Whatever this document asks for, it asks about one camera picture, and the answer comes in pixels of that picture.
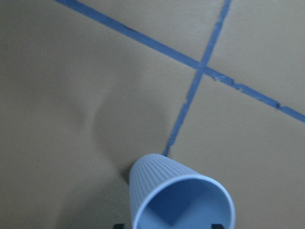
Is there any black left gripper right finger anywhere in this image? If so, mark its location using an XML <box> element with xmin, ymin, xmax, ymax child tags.
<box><xmin>211</xmin><ymin>224</ymin><xmax>224</xmax><ymax>229</ymax></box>

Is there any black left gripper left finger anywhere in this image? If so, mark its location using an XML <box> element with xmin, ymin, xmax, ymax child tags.
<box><xmin>113</xmin><ymin>223</ymin><xmax>125</xmax><ymax>229</ymax></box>

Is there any blue ribbed cup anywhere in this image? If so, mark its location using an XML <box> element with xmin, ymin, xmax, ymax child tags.
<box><xmin>129</xmin><ymin>154</ymin><xmax>236</xmax><ymax>229</ymax></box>

